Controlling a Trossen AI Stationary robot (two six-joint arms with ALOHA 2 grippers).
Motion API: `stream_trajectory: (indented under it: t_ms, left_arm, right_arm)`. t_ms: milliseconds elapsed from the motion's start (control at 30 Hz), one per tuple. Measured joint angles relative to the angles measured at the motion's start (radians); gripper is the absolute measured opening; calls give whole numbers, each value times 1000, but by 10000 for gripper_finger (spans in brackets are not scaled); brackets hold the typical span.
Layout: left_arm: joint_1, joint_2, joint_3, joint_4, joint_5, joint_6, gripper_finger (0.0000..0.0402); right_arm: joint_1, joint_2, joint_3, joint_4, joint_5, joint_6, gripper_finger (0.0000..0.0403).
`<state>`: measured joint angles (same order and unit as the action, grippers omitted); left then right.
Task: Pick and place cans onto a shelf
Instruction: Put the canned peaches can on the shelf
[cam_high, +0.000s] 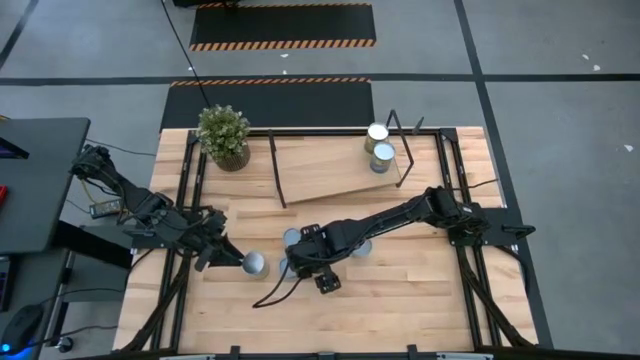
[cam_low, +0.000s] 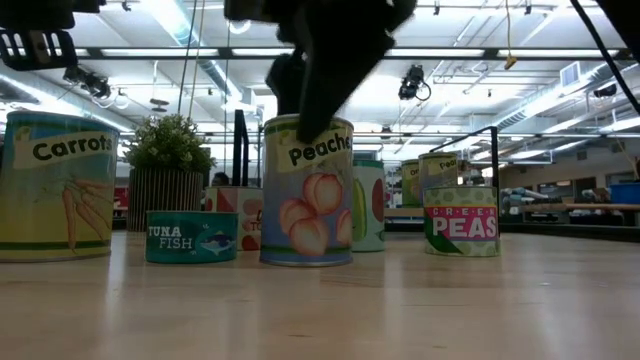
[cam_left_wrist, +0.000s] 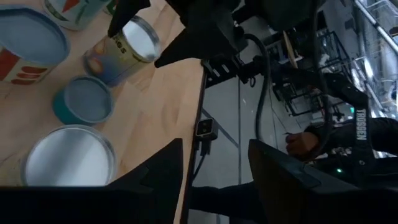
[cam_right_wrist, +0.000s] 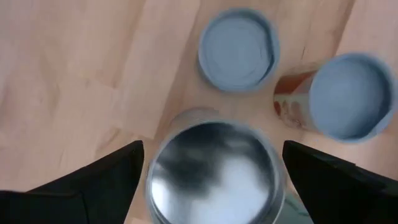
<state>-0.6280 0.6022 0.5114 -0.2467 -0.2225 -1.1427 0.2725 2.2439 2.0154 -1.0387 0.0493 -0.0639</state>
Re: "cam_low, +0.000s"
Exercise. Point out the white red tomato can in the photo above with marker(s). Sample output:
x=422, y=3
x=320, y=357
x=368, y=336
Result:
x=245, y=205

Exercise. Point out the green peas short can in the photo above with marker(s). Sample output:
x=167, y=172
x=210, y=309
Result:
x=460, y=227

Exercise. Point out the person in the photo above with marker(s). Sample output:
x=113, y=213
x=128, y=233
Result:
x=220, y=179

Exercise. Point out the blue plastic bin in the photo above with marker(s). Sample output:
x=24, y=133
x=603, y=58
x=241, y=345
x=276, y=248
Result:
x=625, y=194

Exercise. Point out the teal tuna fish can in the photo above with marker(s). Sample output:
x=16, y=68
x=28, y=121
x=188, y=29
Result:
x=190, y=240

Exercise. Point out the peaches label tall can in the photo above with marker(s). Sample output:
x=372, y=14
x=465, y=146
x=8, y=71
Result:
x=305, y=200

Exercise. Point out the black overhead camera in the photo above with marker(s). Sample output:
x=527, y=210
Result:
x=412, y=82

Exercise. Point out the oranges label tall can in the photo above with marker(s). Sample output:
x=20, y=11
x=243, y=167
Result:
x=410, y=185

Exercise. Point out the black ceiling mounted device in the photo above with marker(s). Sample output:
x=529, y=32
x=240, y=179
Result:
x=90, y=82

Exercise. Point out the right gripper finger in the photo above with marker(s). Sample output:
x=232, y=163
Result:
x=335, y=70
x=287, y=82

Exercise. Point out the blue peas tall can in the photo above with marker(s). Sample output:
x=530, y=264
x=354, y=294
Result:
x=439, y=172

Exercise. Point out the carrots label tall can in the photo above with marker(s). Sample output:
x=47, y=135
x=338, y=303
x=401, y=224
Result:
x=55, y=200

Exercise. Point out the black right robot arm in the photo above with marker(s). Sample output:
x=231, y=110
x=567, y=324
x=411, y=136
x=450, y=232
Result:
x=625, y=17

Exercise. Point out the green potted plant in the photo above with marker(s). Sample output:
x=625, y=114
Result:
x=165, y=195

